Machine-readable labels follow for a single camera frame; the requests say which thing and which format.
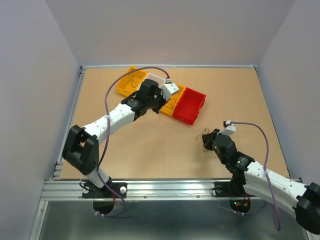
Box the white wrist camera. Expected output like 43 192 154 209
160 78 179 102
218 120 236 136

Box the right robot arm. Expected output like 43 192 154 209
201 129 320 235

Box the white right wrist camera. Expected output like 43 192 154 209
218 120 236 136

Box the blue wire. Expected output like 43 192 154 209
121 68 141 93

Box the red bin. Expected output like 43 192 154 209
172 87 206 126

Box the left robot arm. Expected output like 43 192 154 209
62 79 175 197

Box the white bin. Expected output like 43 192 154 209
145 72 166 86

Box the aluminium table frame rail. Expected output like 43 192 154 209
29 65 320 240

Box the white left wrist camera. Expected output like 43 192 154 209
160 78 179 102

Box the far yellow bin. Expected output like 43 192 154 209
116 70 148 97

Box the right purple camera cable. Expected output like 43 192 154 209
231 121 282 231

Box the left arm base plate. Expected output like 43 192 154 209
79 180 128 218

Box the near yellow bin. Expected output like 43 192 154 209
160 84 186 117

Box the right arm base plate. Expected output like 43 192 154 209
211 180 261 215

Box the yellow bin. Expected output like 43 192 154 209
116 70 148 97
160 84 186 117

